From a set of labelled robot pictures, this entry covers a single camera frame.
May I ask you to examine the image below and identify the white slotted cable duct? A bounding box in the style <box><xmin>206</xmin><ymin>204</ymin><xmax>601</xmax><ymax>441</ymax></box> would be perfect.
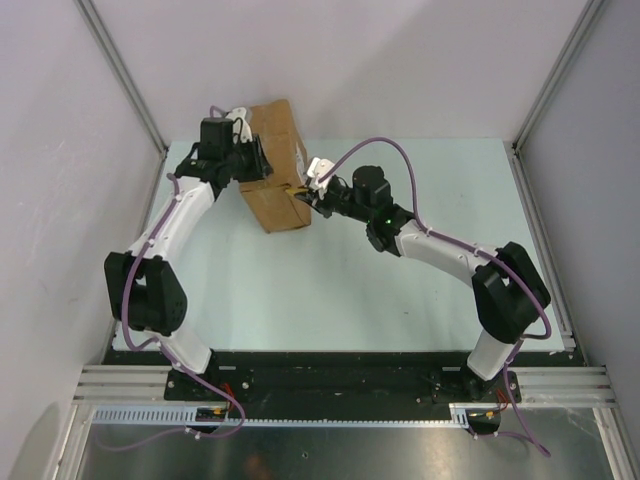
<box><xmin>93</xmin><ymin>404</ymin><xmax>487</xmax><ymax>429</ymax></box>

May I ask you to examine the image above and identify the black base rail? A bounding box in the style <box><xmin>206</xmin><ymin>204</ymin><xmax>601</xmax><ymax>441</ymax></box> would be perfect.
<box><xmin>103</xmin><ymin>349</ymin><xmax>585</xmax><ymax>420</ymax></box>

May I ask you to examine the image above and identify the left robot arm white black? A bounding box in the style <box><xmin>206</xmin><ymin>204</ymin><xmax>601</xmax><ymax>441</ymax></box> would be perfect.
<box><xmin>104</xmin><ymin>107</ymin><xmax>273</xmax><ymax>400</ymax></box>

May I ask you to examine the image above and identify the brown cardboard express box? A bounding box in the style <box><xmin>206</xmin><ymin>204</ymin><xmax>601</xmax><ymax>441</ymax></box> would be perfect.
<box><xmin>240</xmin><ymin>99</ymin><xmax>311</xmax><ymax>233</ymax></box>

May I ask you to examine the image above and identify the right aluminium frame post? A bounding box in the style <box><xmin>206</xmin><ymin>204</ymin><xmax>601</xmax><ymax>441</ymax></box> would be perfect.
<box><xmin>511</xmin><ymin>0</ymin><xmax>610</xmax><ymax>155</ymax></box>

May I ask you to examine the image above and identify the aluminium frame post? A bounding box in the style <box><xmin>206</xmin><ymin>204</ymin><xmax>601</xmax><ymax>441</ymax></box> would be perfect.
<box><xmin>511</xmin><ymin>0</ymin><xmax>610</xmax><ymax>155</ymax></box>
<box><xmin>74</xmin><ymin>0</ymin><xmax>168</xmax><ymax>155</ymax></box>

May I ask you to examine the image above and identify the left aluminium frame post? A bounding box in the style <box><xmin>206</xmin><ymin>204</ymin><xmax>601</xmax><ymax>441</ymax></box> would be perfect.
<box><xmin>74</xmin><ymin>0</ymin><xmax>168</xmax><ymax>155</ymax></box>

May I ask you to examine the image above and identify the yellow utility knife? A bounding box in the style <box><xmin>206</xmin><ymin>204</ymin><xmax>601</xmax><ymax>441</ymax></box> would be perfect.
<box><xmin>285</xmin><ymin>187</ymin><xmax>308</xmax><ymax>196</ymax></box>

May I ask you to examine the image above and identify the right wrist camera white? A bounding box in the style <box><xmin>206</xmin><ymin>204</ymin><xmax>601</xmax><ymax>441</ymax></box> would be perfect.
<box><xmin>305</xmin><ymin>157</ymin><xmax>335</xmax><ymax>198</ymax></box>

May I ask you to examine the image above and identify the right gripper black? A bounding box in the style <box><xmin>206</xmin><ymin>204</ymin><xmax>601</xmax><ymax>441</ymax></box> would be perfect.
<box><xmin>296</xmin><ymin>181</ymin><xmax>372</xmax><ymax>224</ymax></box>

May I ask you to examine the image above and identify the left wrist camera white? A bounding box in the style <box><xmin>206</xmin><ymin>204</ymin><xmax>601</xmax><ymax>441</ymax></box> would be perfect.
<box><xmin>225</xmin><ymin>107</ymin><xmax>253</xmax><ymax>144</ymax></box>

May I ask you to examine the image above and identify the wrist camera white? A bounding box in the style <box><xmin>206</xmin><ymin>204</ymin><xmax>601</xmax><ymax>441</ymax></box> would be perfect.
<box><xmin>225</xmin><ymin>107</ymin><xmax>253</xmax><ymax>144</ymax></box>
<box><xmin>305</xmin><ymin>157</ymin><xmax>335</xmax><ymax>198</ymax></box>

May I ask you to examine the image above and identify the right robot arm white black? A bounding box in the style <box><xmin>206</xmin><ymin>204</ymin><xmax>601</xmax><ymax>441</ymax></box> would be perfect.
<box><xmin>288</xmin><ymin>159</ymin><xmax>551</xmax><ymax>401</ymax></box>

